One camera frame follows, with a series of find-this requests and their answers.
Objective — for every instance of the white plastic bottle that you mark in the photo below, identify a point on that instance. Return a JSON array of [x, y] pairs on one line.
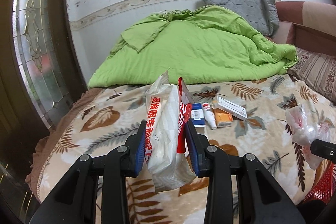
[[211, 119]]

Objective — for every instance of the orange box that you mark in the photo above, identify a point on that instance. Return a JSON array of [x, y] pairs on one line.
[[223, 119]]

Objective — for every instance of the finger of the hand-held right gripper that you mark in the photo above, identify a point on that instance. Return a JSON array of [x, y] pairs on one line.
[[324, 150]]

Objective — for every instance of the brown upholstered headboard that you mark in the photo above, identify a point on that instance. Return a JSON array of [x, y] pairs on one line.
[[315, 16]]

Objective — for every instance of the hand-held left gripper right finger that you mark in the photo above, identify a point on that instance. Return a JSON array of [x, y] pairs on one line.
[[193, 155]]

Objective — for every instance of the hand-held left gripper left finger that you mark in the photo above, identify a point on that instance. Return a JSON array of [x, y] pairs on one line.
[[140, 158]]

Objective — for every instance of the wooden door with glass pane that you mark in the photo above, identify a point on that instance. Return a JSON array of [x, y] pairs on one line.
[[34, 29]]

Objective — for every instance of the leaf print blanket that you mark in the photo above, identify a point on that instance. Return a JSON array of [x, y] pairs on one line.
[[105, 129]]

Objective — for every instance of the red mesh basket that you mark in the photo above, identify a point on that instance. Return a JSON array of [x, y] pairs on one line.
[[325, 184]]

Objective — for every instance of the green quilt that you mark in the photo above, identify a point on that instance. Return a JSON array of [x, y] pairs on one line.
[[197, 50]]

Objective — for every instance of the grey quilted pillow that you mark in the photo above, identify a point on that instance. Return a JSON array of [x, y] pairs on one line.
[[244, 6]]

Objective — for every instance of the clear plastic bag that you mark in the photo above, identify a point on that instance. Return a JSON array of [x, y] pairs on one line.
[[302, 132]]

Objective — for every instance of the flat white cardboard box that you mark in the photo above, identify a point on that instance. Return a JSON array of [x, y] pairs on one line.
[[231, 107]]

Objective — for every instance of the striped brown pillow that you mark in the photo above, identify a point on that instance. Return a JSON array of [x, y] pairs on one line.
[[317, 69]]

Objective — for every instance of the blue box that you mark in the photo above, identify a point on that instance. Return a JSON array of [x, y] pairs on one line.
[[198, 115]]

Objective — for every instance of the white wrapper with red print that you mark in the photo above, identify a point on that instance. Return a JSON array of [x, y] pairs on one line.
[[168, 134]]

